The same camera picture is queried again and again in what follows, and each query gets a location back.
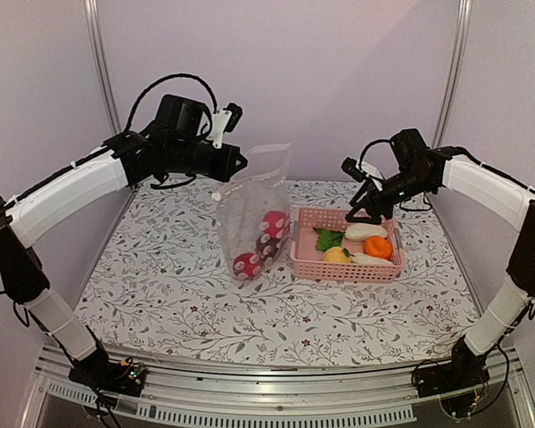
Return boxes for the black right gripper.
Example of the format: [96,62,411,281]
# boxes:
[345,167,434,225]

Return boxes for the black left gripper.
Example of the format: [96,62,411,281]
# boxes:
[167,138,247,181]

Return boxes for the clear zip top bag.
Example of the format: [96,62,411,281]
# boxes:
[214,144,292,284]

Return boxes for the yellow fruit with leaf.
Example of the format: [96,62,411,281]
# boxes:
[322,246,351,264]

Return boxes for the red crinkled fruit front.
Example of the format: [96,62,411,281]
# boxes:
[259,210,289,240]

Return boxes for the red crinkled fruit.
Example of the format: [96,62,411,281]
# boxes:
[259,210,289,240]
[233,252,263,281]

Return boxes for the dark maroon crinkled fruit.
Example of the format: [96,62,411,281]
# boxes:
[255,235,282,264]

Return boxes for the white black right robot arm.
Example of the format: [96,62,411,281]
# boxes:
[342,128,535,397]

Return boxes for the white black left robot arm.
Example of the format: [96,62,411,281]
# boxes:
[0,95,247,397]

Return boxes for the white oblong vegetable rear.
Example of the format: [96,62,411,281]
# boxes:
[344,223,388,242]

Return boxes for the white oblong vegetable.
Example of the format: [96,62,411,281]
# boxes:
[350,253,393,267]
[344,223,388,242]

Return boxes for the orange crinkled fruit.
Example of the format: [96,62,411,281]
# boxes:
[363,235,393,260]

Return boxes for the white oblong vegetable front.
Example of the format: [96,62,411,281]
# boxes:
[350,253,393,267]

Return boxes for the green leafy vegetable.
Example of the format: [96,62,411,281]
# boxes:
[313,228,344,252]

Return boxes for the pink perforated plastic basket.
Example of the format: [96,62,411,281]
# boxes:
[290,207,405,283]

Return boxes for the floral patterned table mat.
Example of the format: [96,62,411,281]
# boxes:
[76,179,478,366]

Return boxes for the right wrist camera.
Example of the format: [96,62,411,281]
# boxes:
[341,158,384,183]

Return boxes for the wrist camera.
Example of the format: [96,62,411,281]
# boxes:
[341,158,384,183]
[208,103,243,149]

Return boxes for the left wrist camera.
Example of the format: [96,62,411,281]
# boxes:
[208,103,243,149]

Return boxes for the right aluminium corner post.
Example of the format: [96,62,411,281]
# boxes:
[430,0,473,149]

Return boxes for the aluminium corner post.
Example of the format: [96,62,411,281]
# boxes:
[83,0,122,149]
[430,0,473,149]

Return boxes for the left aluminium corner post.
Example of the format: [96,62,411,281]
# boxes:
[83,0,122,149]

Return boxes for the aluminium front rail frame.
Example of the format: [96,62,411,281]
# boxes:
[20,345,535,427]

